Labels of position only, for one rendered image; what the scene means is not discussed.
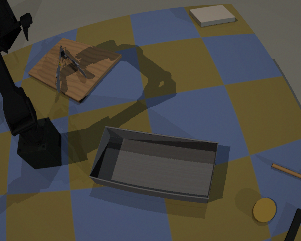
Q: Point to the wooden board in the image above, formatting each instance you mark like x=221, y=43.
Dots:
x=94, y=61

